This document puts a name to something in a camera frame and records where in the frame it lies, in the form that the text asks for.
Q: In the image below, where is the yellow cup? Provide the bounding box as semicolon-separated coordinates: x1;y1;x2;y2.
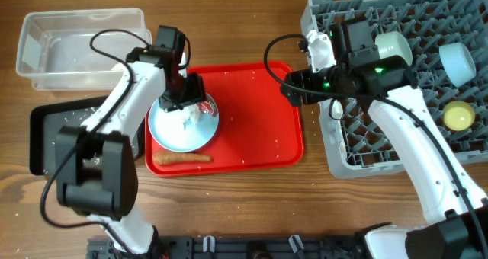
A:
443;101;475;131

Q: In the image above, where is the light blue bowl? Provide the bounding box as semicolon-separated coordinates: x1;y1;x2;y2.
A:
439;43;477;88

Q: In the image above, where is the light blue plate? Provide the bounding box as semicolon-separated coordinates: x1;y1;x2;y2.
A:
147;94;220;152

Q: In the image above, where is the white plastic spoon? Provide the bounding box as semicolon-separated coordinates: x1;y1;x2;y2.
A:
330;100;347;154

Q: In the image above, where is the red serving tray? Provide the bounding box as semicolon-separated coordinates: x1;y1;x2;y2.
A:
145;62;304;177

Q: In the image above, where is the grey dishwasher rack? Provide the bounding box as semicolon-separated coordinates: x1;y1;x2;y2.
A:
300;0;487;179

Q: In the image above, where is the carrot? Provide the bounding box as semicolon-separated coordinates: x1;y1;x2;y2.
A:
152;151;213;165

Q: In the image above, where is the clear plastic bin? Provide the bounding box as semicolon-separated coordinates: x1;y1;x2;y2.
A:
16;8;152;90

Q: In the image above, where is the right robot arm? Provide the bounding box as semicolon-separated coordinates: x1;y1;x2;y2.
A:
280;17;487;258

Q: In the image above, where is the red strawberry cake wrapper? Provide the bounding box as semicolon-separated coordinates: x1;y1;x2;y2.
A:
197;101;218;117

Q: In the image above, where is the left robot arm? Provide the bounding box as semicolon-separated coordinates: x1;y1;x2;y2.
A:
40;26;207;258

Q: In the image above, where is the black tray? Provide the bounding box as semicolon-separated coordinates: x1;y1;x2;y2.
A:
29;95;145;177

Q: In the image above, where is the green bowl with rice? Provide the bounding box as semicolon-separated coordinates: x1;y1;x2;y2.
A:
374;31;413;66

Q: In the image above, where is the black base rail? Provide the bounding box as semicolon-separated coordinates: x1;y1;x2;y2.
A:
85;234;367;259

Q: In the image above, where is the small white tissue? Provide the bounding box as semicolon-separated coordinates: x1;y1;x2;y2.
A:
181;104;201;129

